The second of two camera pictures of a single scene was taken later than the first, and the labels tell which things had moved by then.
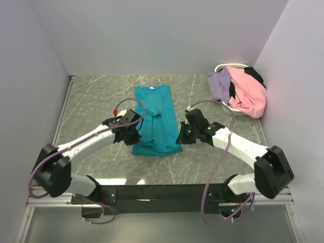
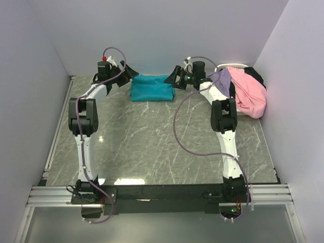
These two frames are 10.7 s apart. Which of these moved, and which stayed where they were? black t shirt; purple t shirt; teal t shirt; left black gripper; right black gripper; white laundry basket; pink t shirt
Moved: right black gripper; teal t shirt; left black gripper
Stayed: pink t shirt; black t shirt; white laundry basket; purple t shirt
